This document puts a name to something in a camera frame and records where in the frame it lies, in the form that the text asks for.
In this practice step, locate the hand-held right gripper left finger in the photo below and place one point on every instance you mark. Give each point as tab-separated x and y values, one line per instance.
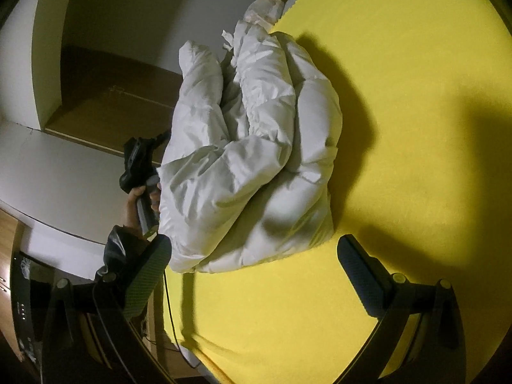
146	276

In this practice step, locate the black appliance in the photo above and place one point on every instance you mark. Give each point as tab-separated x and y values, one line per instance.
28	312

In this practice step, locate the wooden cabinet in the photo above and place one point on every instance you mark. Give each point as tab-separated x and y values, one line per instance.
112	100

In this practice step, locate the white puffer jacket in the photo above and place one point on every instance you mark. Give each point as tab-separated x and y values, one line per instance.
248	160

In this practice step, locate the person's left hand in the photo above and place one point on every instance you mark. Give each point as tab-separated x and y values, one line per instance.
132	210

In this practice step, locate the yellow cloth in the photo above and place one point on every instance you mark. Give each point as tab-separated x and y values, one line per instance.
400	128

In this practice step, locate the white plastic bag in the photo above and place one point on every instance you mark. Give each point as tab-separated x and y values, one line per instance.
267	8

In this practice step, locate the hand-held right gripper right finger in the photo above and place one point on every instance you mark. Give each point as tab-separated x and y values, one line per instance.
360	276

